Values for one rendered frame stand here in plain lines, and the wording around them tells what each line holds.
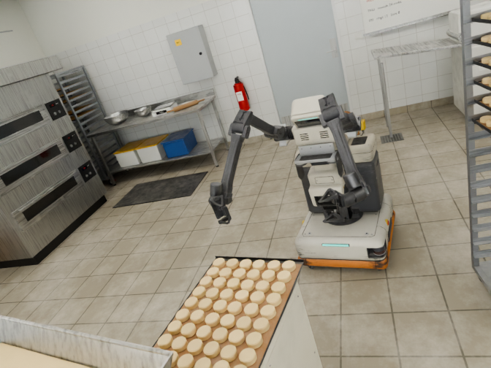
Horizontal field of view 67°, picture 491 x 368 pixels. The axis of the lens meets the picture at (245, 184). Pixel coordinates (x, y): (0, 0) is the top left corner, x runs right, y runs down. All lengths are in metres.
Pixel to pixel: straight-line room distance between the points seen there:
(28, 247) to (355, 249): 3.46
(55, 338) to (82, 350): 0.09
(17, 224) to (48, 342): 3.72
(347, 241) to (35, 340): 2.02
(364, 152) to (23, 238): 3.61
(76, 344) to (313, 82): 4.97
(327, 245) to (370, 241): 0.28
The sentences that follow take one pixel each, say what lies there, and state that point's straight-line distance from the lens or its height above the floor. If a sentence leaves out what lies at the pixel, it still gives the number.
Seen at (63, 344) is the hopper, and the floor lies 1.29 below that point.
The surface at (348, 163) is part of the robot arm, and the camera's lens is 1.69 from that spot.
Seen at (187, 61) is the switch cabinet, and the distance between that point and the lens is 5.58.
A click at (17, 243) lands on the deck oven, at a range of 4.72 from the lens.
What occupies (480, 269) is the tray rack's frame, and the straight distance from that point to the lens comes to 2.53.
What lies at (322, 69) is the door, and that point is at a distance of 5.45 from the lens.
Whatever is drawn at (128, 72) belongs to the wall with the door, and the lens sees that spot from 6.26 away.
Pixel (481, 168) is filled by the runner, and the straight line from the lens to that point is 2.22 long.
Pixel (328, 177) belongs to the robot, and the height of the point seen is 0.74.
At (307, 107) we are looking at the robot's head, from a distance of 2.22.
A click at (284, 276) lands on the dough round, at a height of 0.92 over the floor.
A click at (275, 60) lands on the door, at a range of 5.49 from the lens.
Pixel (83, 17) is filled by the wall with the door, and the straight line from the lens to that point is 6.48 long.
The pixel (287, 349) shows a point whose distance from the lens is 1.43.
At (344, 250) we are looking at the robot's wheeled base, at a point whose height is 0.20.
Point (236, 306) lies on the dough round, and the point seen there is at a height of 0.92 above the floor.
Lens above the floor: 1.78
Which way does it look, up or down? 23 degrees down
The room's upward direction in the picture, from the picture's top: 18 degrees counter-clockwise
